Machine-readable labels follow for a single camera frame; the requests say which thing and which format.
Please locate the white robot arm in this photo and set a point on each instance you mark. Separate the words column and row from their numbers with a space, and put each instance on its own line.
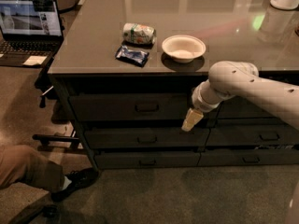
column 228, row 79

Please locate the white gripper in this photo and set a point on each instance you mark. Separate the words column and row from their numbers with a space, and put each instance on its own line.
column 200, row 102

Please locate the crushed green white can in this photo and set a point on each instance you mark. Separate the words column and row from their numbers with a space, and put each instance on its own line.
column 138, row 34

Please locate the white paper bowl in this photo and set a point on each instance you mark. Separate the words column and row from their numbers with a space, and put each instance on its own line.
column 183, row 48

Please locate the person's leg brown trousers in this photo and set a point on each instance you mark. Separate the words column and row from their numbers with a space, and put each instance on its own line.
column 24, row 164

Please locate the open black laptop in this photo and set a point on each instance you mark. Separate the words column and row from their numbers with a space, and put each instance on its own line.
column 31, row 32

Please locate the blue snack packet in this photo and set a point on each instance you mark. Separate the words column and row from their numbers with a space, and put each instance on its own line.
column 135, row 57

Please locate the grey drawer cabinet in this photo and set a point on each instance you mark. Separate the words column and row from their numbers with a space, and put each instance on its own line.
column 166, row 83

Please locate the black shoe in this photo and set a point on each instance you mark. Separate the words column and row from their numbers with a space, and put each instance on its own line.
column 78, row 180

